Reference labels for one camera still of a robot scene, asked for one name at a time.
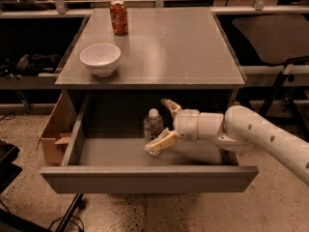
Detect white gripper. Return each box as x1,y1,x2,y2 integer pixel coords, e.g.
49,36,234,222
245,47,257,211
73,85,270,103
144,99,200,154

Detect clear plastic water bottle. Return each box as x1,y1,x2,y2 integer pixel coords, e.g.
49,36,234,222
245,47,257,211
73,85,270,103
144,108,163,144

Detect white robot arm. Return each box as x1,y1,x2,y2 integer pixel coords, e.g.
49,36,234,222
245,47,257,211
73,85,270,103
145,99,309,185

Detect grey open top drawer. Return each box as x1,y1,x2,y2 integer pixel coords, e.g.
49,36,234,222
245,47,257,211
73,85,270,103
42,92,258,193

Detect grey counter cabinet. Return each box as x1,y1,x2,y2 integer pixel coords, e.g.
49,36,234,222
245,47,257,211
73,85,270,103
56,7,245,92

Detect white ceramic bowl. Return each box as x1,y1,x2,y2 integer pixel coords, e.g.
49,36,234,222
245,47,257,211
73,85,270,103
79,43,121,76

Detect brown cardboard box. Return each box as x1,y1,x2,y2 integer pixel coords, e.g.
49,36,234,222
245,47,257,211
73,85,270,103
38,93,77,166

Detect orange soda can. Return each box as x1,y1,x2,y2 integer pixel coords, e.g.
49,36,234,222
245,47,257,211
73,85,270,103
109,0,128,36

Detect black chair at right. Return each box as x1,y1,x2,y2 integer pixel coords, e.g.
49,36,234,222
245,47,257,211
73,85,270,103
232,14,309,116

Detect black headphones on shelf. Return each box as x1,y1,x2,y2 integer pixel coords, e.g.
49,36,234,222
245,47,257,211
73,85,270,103
0,54,61,77

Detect black equipment at left edge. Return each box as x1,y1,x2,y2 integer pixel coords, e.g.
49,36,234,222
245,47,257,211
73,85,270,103
0,141,22,193

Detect black floor cable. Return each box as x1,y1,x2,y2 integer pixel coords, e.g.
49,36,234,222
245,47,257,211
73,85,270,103
47,216,85,232

